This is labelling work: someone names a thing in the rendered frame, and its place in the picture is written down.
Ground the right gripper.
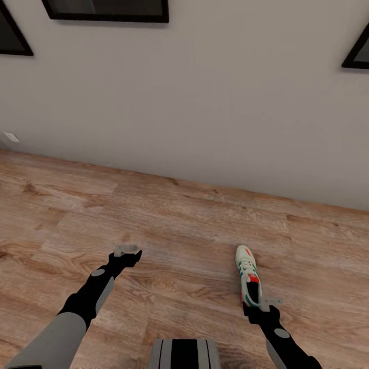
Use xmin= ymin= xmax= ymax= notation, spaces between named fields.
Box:
xmin=242 ymin=302 xmax=280 ymax=328

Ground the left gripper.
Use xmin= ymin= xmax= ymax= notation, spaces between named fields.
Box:
xmin=108 ymin=251 xmax=142 ymax=273

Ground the gym shoe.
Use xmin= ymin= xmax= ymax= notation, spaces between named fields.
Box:
xmin=235 ymin=245 xmax=262 ymax=307

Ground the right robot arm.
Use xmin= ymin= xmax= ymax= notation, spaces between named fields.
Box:
xmin=242 ymin=297 xmax=322 ymax=369

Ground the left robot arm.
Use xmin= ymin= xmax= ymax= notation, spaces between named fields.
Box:
xmin=2 ymin=244 xmax=142 ymax=369

